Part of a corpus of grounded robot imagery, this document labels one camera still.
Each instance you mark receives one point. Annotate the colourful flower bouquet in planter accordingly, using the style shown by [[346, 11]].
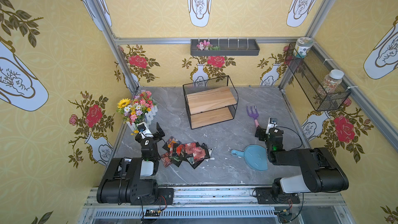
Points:
[[142, 108]]

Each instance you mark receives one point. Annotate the purple garden fork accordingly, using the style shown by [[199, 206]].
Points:
[[253, 113]]

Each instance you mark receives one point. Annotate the orange black tea bag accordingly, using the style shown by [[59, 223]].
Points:
[[170, 142]]

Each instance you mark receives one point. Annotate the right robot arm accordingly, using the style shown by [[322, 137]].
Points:
[[319, 170]]

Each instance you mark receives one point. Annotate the small circuit board left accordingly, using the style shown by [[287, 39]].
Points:
[[152, 213]]

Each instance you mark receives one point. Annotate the white green lidded jar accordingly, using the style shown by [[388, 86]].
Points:
[[302, 47]]

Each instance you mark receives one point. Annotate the black wire two-tier shelf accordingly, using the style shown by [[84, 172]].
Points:
[[210, 101]]

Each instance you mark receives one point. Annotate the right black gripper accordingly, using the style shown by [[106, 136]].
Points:
[[265, 131]]

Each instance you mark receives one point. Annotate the black wire wall basket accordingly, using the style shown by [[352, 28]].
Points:
[[310, 72]]

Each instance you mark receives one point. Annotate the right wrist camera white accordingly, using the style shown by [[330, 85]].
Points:
[[272, 123]]

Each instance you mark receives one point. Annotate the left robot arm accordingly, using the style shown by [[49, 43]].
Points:
[[126, 180]]

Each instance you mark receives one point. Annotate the grey wall tray shelf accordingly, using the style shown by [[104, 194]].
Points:
[[224, 47]]

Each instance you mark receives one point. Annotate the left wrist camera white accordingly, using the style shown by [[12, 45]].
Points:
[[144, 130]]

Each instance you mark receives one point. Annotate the light blue dustpan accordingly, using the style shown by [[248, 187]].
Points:
[[255, 157]]

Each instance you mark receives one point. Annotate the small circuit board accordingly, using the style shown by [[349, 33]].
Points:
[[152, 213], [283, 217]]

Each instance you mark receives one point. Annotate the clear jar with candies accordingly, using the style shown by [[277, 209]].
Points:
[[331, 82]]

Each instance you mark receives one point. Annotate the small circuit board right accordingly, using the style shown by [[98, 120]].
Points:
[[283, 217]]

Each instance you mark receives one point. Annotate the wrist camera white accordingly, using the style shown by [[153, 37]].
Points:
[[272, 123], [144, 130]]

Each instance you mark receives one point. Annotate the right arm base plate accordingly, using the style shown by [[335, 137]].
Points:
[[266, 195]]

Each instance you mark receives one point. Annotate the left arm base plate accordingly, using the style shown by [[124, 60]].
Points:
[[165, 196]]

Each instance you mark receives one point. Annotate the red black tea bag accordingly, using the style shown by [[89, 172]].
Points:
[[166, 160]]

